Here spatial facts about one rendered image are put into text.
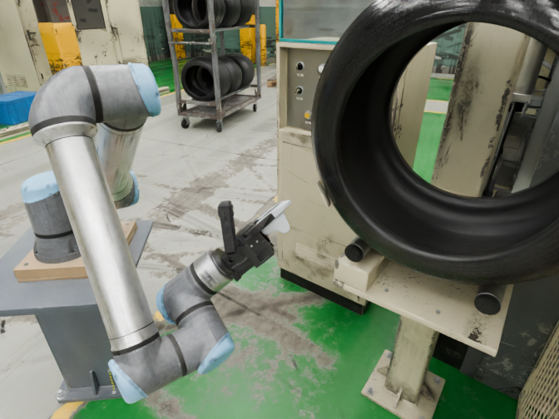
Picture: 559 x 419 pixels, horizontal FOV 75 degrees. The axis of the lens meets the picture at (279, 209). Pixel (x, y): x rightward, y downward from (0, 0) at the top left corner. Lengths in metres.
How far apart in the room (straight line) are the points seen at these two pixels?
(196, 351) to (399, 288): 0.49
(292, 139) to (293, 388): 1.09
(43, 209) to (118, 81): 0.64
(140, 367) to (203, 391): 0.96
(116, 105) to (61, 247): 0.69
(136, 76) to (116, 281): 0.42
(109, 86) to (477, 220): 0.88
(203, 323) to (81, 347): 0.91
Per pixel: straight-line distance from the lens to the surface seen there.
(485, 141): 1.06
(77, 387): 1.85
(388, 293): 0.92
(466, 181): 1.10
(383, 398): 1.71
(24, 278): 1.48
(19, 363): 2.11
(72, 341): 1.64
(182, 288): 0.84
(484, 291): 0.82
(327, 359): 1.79
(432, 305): 0.92
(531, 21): 0.63
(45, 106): 0.82
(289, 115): 1.74
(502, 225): 0.99
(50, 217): 1.37
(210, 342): 0.80
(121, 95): 0.84
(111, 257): 0.76
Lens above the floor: 1.40
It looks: 29 degrees down
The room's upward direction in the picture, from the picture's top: straight up
